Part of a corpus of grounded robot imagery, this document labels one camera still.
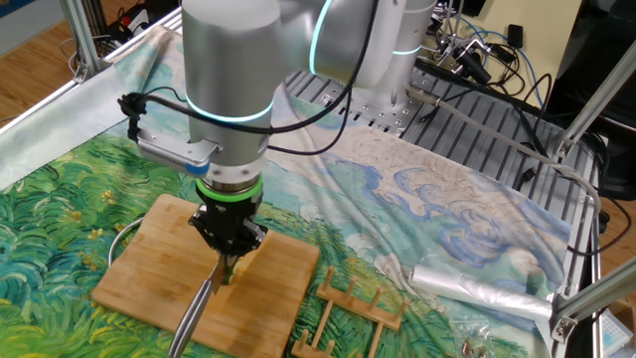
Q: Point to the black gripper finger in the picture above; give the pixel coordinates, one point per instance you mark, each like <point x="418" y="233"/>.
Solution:
<point x="253" y="238"/>
<point x="205" y="231"/>

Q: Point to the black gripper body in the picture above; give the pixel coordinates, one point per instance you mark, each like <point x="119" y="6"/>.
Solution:
<point x="228" y="219"/>

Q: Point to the green cucumber piece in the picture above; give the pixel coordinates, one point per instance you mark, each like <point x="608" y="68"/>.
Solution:
<point x="231" y="276"/>

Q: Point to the steel kitchen cleaver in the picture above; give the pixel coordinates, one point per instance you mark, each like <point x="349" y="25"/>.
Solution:
<point x="191" y="313"/>

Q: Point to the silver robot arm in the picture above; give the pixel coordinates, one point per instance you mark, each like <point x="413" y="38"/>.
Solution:
<point x="228" y="59"/>

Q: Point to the bamboo cutting board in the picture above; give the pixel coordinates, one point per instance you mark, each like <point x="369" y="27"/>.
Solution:
<point x="154" y="263"/>

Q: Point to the wooden peg dish rack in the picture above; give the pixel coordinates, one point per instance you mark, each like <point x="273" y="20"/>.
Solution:
<point x="363" y="309"/>

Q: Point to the painted landscape tablecloth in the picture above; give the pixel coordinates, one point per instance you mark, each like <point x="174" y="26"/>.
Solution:
<point x="74" y="224"/>

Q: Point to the clear plastic bag roll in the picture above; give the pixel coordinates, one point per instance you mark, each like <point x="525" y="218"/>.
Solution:
<point x="472" y="293"/>

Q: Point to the clear bag of screws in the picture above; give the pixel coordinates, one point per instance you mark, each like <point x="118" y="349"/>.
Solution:
<point x="472" y="348"/>

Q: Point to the small black power adapter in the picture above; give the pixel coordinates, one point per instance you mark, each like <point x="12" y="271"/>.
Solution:
<point x="515" y="36"/>

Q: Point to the white plastic box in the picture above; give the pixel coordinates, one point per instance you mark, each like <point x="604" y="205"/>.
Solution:
<point x="616" y="333"/>

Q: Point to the black computer case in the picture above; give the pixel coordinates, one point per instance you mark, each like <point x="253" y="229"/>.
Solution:
<point x="606" y="74"/>

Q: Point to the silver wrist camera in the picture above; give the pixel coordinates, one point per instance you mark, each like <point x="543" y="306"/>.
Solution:
<point x="174" y="154"/>

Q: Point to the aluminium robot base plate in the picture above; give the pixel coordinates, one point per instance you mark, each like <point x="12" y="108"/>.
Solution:
<point x="382" y="122"/>

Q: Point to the power strip with red switch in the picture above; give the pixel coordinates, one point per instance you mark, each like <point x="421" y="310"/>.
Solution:
<point x="134" y="20"/>

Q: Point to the aluminium frame bar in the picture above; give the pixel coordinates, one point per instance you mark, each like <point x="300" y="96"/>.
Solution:
<point x="596" y="94"/>
<point x="596" y="293"/>
<point x="82" y="40"/>

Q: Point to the black camera on metal clamp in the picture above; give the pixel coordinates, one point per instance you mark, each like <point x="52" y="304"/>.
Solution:
<point x="469" y="62"/>

